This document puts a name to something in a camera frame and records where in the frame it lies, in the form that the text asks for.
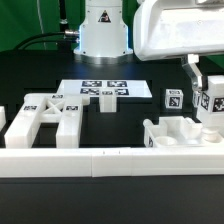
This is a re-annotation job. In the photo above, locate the white chair seat part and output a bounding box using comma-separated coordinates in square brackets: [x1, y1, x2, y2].
[143, 116, 224, 148]

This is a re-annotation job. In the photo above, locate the small white center block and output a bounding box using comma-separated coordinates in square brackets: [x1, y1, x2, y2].
[99, 90, 117, 113]

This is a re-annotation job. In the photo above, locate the white fence wall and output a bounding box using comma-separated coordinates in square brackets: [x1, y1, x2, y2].
[0, 106, 6, 131]
[0, 147, 224, 178]

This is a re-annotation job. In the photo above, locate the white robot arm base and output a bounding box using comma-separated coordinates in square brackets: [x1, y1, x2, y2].
[74, 0, 133, 65]

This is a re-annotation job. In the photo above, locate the white chair back frame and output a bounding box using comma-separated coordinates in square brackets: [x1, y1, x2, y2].
[4, 94, 90, 149]

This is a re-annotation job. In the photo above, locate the white left fence wall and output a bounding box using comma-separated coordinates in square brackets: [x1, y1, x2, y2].
[0, 106, 6, 131]

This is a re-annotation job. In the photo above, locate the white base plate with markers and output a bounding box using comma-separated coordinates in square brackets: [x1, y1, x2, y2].
[56, 79, 152, 99]

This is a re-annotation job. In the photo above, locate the black cable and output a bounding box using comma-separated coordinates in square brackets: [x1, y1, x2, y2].
[13, 29, 81, 51]

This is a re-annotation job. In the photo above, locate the white front fence wall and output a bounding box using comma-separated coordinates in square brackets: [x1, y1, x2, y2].
[0, 147, 224, 178]

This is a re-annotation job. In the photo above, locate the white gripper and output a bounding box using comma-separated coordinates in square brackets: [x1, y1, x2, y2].
[133, 0, 224, 91]

